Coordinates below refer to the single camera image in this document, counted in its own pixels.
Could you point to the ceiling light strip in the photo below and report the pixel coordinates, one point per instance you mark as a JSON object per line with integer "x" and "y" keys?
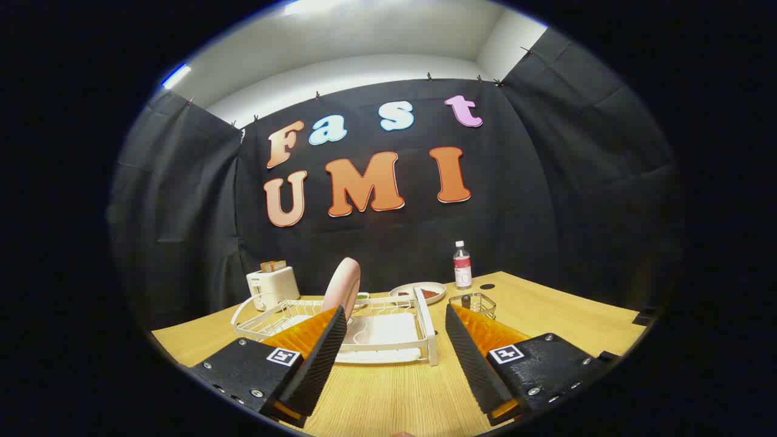
{"x": 176, "y": 76}

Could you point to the black backdrop cloth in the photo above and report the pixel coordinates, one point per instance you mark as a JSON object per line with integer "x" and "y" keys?
{"x": 516, "y": 200}

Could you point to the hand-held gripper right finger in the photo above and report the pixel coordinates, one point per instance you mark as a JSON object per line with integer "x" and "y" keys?
{"x": 470, "y": 364}

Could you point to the white toaster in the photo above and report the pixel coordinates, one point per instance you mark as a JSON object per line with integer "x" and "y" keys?
{"x": 276, "y": 285}

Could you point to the pink plate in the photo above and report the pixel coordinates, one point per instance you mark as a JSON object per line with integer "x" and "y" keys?
{"x": 343, "y": 285}

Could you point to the clear bottle with red label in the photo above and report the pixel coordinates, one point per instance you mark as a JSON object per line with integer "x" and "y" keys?
{"x": 462, "y": 267}

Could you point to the red meat piece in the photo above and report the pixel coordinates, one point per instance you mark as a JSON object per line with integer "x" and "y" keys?
{"x": 430, "y": 294}

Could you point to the toast bread slice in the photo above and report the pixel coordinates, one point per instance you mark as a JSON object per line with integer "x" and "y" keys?
{"x": 273, "y": 266}

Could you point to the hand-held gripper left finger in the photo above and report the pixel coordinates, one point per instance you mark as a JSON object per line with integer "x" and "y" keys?
{"x": 322, "y": 364}

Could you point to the white round plate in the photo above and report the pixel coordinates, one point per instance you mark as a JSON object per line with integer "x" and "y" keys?
{"x": 405, "y": 290}

